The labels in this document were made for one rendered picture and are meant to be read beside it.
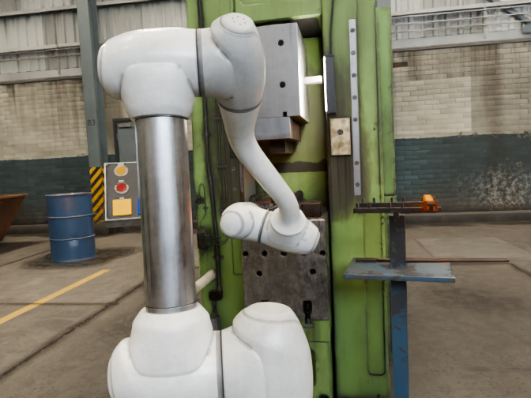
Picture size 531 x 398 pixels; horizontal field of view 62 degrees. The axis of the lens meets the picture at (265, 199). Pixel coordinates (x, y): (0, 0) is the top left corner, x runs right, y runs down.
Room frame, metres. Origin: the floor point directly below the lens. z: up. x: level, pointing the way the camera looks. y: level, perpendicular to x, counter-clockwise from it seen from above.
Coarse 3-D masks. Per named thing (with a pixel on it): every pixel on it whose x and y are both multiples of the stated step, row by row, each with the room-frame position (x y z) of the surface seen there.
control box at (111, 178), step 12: (108, 168) 1.96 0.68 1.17; (132, 168) 1.98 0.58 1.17; (108, 180) 1.93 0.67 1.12; (120, 180) 1.94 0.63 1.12; (132, 180) 1.96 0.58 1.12; (108, 192) 1.91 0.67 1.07; (120, 192) 1.91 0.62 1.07; (132, 192) 1.93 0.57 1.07; (108, 204) 1.88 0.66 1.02; (132, 204) 1.90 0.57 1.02; (108, 216) 1.85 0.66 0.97; (120, 216) 1.86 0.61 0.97; (132, 216) 1.87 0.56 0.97
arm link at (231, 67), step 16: (224, 16) 0.86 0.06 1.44; (240, 16) 0.87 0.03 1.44; (208, 32) 0.87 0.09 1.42; (224, 32) 0.84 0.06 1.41; (240, 32) 0.84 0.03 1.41; (256, 32) 0.87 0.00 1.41; (208, 48) 0.86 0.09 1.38; (224, 48) 0.85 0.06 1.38; (240, 48) 0.85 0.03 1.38; (256, 48) 0.87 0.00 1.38; (208, 64) 0.86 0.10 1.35; (224, 64) 0.86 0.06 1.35; (240, 64) 0.87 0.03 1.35; (256, 64) 0.88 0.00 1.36; (208, 80) 0.87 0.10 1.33; (224, 80) 0.88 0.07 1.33; (240, 80) 0.89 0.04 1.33; (256, 80) 0.91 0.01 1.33; (208, 96) 0.92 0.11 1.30; (224, 96) 0.92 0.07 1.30; (240, 96) 0.92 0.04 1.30; (256, 96) 0.94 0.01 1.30
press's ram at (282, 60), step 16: (272, 32) 2.00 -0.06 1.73; (288, 32) 1.98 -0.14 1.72; (272, 48) 2.00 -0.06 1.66; (288, 48) 1.98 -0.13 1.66; (304, 48) 2.28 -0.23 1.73; (272, 64) 2.00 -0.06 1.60; (288, 64) 1.98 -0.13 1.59; (304, 64) 2.25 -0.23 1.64; (272, 80) 2.00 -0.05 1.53; (288, 80) 1.98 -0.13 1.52; (304, 80) 2.16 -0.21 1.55; (320, 80) 2.15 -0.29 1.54; (272, 96) 2.00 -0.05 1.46; (288, 96) 1.99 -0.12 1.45; (304, 96) 2.18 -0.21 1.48; (272, 112) 2.00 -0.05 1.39; (288, 112) 1.99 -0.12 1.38; (304, 112) 2.15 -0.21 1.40
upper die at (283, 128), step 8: (256, 120) 2.01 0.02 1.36; (264, 120) 2.01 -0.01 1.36; (272, 120) 2.00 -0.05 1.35; (280, 120) 1.99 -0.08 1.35; (288, 120) 1.99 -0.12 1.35; (256, 128) 2.01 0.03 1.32; (264, 128) 2.01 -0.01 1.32; (272, 128) 2.00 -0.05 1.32; (280, 128) 1.99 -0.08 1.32; (288, 128) 1.99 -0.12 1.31; (296, 128) 2.24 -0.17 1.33; (256, 136) 2.01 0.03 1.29; (264, 136) 2.01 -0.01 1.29; (272, 136) 2.00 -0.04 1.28; (280, 136) 1.99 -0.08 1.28; (288, 136) 1.99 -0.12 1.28; (296, 136) 2.22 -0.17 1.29
